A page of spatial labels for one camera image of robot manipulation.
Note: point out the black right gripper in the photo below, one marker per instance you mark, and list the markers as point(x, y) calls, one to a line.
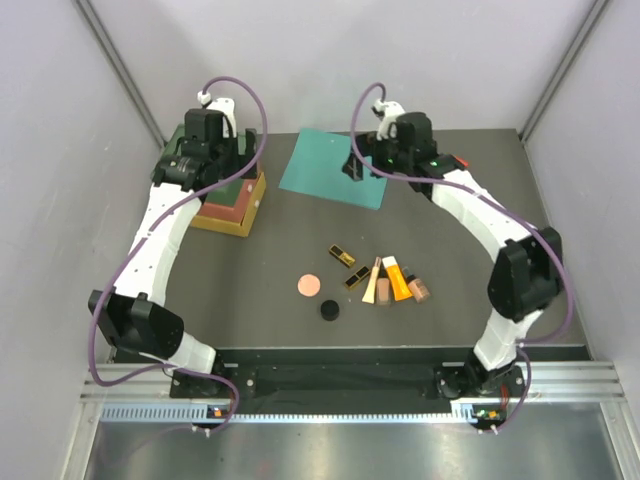
point(369, 146)

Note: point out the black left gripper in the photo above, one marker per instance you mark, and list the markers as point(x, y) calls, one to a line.
point(231, 143)

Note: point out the three-tier drawer organizer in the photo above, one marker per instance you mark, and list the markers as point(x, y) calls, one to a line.
point(218, 213)

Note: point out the orange cream tube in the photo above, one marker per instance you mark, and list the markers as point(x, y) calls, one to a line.
point(400, 288)

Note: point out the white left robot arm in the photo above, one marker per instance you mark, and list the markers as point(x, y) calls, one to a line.
point(131, 314)

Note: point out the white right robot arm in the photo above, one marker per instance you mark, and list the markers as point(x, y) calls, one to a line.
point(524, 279)

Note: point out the teal mat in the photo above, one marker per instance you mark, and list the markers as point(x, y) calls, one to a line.
point(315, 169)

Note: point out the red middle drawer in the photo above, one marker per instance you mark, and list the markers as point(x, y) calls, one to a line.
point(245, 201)

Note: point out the yellow bottom drawer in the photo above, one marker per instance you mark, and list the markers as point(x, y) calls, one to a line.
point(247, 224)

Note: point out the gold black lipstick upper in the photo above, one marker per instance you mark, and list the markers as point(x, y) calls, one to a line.
point(342, 256)

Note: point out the gold black lipstick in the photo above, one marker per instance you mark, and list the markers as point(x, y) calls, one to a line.
point(357, 278)
point(342, 256)

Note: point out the gold black lipstick lower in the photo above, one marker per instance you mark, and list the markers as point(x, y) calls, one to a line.
point(357, 278)

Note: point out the red cube with peg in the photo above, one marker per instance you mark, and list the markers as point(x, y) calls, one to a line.
point(462, 162)

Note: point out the beige foundation bottle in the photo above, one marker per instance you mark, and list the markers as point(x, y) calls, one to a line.
point(383, 292)

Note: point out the pink round compact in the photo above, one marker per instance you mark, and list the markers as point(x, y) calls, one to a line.
point(309, 285)

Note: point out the beige concealer tube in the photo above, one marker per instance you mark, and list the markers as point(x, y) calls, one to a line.
point(370, 291)

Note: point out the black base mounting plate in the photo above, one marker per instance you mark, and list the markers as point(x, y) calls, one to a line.
point(430, 381)

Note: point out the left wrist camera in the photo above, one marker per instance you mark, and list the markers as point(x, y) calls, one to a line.
point(224, 105)

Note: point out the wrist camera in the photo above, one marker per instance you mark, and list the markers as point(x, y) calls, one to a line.
point(387, 112)
point(224, 105)

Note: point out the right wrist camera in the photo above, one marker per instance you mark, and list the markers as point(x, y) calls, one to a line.
point(387, 112)

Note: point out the aluminium front rail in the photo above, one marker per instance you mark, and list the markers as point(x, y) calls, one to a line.
point(154, 397)

